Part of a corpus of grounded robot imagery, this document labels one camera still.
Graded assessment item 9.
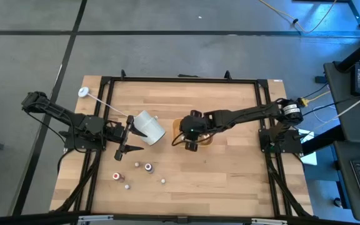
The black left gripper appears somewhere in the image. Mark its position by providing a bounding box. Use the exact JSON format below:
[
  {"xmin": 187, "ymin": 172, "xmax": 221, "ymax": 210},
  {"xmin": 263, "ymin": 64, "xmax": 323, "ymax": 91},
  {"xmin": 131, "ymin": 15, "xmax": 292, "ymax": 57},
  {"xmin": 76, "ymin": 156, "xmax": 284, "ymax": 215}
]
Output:
[{"xmin": 106, "ymin": 115, "xmax": 148, "ymax": 161}]

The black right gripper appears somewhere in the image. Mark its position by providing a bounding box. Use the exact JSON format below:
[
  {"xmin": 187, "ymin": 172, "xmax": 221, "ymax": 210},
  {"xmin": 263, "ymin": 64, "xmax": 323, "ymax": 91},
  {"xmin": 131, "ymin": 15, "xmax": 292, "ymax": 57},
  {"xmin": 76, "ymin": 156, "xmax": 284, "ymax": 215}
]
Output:
[{"xmin": 179, "ymin": 109, "xmax": 214, "ymax": 153}]

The yellow plastic bin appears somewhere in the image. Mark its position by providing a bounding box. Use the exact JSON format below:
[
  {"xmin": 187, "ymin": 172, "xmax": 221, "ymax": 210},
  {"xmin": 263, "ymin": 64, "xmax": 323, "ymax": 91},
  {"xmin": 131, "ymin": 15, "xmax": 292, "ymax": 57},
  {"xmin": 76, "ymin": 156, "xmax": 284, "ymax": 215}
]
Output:
[{"xmin": 171, "ymin": 117, "xmax": 214, "ymax": 148}]

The white paper cup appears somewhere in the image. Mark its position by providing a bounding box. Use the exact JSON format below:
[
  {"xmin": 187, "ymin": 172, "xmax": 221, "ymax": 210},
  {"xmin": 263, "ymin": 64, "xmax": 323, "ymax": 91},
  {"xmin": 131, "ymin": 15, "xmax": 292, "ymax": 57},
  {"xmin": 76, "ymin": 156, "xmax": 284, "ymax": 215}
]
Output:
[{"xmin": 132, "ymin": 109, "xmax": 167, "ymax": 147}]

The white paper sheet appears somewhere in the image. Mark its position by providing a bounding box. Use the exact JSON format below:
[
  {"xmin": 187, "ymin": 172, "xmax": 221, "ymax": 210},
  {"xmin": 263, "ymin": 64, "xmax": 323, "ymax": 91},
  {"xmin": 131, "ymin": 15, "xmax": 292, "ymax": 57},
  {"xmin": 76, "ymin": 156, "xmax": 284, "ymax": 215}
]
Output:
[{"xmin": 298, "ymin": 128, "xmax": 318, "ymax": 166}]

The black desk leg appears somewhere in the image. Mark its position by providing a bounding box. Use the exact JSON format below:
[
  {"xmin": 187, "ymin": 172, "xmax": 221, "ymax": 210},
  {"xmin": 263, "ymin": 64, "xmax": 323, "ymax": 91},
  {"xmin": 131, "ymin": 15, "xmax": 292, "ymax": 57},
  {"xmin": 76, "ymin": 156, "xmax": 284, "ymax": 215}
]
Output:
[{"xmin": 301, "ymin": 124, "xmax": 343, "ymax": 156}]

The black rig crossbar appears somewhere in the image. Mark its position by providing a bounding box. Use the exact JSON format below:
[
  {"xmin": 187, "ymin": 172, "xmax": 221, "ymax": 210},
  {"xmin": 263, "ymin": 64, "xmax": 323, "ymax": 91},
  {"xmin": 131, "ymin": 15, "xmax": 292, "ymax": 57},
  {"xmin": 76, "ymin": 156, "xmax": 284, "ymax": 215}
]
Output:
[{"xmin": 0, "ymin": 211, "xmax": 360, "ymax": 225}]

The dark grey desk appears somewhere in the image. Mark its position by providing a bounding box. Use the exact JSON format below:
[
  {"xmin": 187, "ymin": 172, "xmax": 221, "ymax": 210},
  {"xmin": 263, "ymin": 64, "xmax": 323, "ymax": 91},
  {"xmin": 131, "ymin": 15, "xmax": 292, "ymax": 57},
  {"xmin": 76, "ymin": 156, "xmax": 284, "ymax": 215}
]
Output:
[
  {"xmin": 322, "ymin": 61, "xmax": 360, "ymax": 143},
  {"xmin": 332, "ymin": 140, "xmax": 360, "ymax": 223}
]

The black aluminium table frame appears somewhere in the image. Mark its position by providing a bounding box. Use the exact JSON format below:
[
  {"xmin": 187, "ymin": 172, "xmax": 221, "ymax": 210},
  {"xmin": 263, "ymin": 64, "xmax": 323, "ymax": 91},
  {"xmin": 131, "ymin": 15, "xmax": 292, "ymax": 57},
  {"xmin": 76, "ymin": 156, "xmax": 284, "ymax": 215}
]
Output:
[{"xmin": 53, "ymin": 69, "xmax": 314, "ymax": 219}]

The white lamp cable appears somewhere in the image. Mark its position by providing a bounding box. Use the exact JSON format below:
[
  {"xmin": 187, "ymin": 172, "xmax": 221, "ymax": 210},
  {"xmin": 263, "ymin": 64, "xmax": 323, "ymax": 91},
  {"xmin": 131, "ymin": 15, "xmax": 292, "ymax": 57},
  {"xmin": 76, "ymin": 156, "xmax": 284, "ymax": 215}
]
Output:
[{"xmin": 86, "ymin": 92, "xmax": 130, "ymax": 118}]

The silver metal bracket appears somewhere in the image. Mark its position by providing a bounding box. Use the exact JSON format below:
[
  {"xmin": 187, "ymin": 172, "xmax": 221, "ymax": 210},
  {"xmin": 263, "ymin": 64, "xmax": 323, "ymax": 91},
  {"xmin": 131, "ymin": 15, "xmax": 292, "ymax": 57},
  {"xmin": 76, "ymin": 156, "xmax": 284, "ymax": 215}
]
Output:
[
  {"xmin": 77, "ymin": 214, "xmax": 114, "ymax": 223},
  {"xmin": 250, "ymin": 217, "xmax": 289, "ymax": 225}
]

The orange floor cable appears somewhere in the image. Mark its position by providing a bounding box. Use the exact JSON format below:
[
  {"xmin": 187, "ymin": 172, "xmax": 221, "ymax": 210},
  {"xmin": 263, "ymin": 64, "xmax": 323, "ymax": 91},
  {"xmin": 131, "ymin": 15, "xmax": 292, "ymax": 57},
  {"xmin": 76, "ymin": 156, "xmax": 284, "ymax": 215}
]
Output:
[{"xmin": 257, "ymin": 0, "xmax": 339, "ymax": 34}]

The black desk post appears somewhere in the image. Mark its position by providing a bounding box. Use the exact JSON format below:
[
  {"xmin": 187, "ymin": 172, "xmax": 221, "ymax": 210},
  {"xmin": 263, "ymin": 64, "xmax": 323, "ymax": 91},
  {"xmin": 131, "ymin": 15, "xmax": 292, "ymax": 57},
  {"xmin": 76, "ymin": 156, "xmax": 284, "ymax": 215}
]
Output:
[{"xmin": 336, "ymin": 31, "xmax": 360, "ymax": 73}]

